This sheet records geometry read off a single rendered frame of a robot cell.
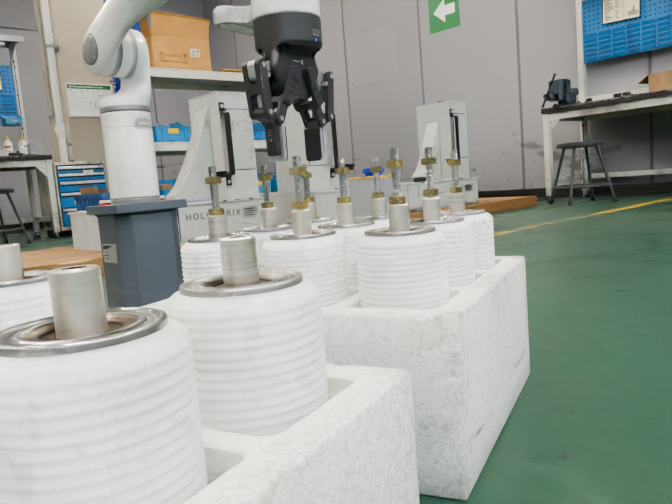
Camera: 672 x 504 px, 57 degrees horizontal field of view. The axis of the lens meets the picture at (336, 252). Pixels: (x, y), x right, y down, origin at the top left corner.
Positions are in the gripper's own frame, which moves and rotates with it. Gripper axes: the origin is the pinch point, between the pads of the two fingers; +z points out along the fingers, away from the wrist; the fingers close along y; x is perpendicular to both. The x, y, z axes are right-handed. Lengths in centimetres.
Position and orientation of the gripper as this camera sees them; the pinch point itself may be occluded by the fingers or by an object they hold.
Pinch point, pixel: (296, 149)
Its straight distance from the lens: 71.0
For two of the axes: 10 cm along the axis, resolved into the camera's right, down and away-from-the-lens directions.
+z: 0.7, 9.9, 1.2
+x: -8.3, -0.1, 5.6
